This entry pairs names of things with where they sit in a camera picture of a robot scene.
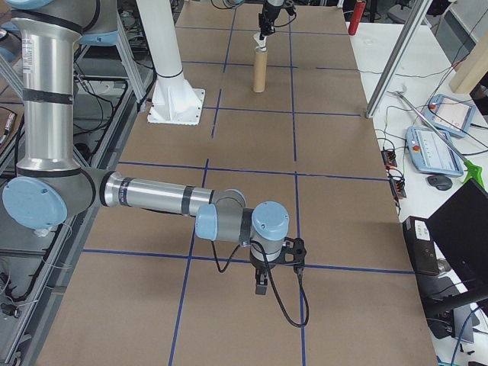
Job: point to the metal bar frame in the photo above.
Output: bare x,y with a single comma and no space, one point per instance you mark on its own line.
124,53

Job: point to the white feather shuttlecock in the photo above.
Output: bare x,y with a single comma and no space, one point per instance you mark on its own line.
261,42

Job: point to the red cylinder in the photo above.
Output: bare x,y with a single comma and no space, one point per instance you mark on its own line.
356,19

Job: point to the black monitor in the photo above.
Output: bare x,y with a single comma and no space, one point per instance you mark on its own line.
461,225

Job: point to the black box with white label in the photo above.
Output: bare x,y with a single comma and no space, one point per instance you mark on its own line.
419,248

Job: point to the black computer mouse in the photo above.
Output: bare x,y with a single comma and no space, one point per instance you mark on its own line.
439,182

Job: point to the aluminium profile post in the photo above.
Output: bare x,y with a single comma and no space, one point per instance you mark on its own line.
396,53

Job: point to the blue grey teach pendant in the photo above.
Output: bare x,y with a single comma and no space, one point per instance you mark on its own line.
434,152
453,114

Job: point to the light wooden beam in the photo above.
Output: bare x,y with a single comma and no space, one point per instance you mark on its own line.
472,68

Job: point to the black stand leg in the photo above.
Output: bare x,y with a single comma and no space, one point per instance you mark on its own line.
453,301

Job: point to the brown cardboard tube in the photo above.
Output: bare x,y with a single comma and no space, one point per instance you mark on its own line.
260,72

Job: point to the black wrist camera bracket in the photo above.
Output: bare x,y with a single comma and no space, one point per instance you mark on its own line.
295,249

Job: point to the white metal mounting plate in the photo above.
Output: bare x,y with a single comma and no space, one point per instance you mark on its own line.
167,57

